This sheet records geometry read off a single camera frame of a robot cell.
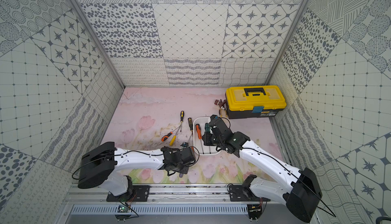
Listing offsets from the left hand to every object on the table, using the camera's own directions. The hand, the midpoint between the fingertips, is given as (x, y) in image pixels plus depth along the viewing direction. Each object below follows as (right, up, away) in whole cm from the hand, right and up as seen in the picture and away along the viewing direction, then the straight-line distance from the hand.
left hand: (189, 166), depth 81 cm
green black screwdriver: (+10, +17, +14) cm, 25 cm away
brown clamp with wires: (+21, +33, +26) cm, 47 cm away
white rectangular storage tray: (+10, +6, +8) cm, 14 cm away
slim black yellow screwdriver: (-7, +23, +20) cm, 32 cm away
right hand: (+8, +15, -3) cm, 17 cm away
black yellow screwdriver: (-1, +19, +17) cm, 26 cm away
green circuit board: (-31, -17, -9) cm, 37 cm away
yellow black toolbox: (+38, +35, +9) cm, 53 cm away
